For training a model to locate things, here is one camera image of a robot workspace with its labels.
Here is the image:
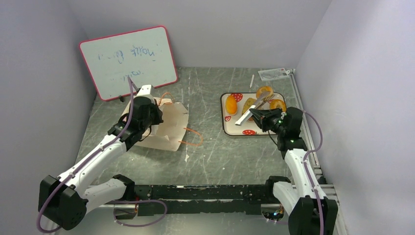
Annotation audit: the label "yellow fake bread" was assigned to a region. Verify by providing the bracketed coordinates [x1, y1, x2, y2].
[242, 98, 256, 115]

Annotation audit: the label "metal serving tongs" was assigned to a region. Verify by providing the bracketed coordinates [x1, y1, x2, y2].
[234, 91, 272, 126]

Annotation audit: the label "strawberry print tray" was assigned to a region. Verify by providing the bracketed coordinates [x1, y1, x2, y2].
[220, 93, 268, 136]

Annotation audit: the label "yellow fake doughnut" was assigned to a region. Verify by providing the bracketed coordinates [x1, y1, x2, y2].
[269, 99, 287, 112]
[256, 86, 274, 99]

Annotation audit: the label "orange fake bread piece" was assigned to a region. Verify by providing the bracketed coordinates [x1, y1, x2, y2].
[225, 95, 238, 115]

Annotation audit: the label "paper bag with orange handles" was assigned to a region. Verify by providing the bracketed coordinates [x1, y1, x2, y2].
[135, 92, 203, 152]

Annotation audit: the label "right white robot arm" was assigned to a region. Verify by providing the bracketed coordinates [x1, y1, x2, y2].
[249, 107, 338, 235]

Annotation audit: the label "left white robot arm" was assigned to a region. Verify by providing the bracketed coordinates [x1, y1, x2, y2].
[36, 94, 163, 234]

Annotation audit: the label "small white stick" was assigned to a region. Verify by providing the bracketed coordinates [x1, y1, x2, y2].
[249, 74, 255, 88]

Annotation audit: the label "white card on table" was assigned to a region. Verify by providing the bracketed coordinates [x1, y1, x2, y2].
[258, 68, 291, 82]

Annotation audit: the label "red framed whiteboard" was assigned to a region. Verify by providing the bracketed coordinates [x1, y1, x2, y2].
[79, 25, 179, 101]

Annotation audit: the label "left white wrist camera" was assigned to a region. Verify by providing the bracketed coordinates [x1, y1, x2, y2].
[136, 85, 154, 99]

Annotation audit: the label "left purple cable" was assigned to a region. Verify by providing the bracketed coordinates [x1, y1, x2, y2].
[36, 77, 168, 234]

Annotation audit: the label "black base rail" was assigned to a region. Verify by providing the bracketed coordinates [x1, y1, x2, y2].
[116, 183, 283, 216]

